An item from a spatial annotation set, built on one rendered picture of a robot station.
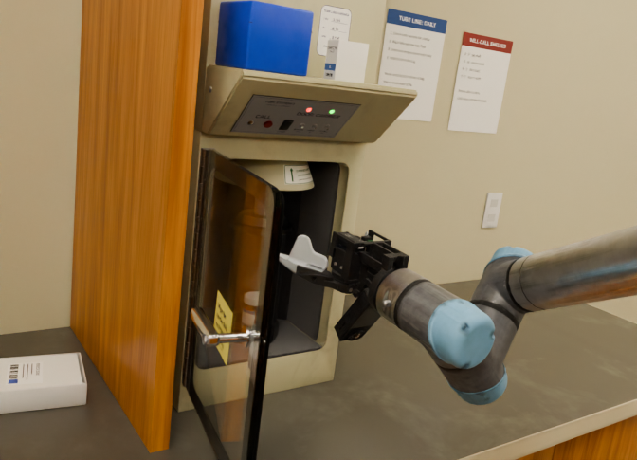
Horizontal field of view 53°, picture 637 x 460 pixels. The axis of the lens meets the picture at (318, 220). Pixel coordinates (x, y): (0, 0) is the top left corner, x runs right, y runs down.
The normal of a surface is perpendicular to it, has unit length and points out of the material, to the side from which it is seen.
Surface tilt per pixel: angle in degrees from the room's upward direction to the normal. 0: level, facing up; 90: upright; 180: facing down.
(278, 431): 0
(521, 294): 113
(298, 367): 90
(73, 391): 90
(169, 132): 90
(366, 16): 90
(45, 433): 0
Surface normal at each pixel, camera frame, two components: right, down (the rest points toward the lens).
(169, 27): -0.82, 0.03
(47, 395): 0.42, 0.25
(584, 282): -0.78, 0.42
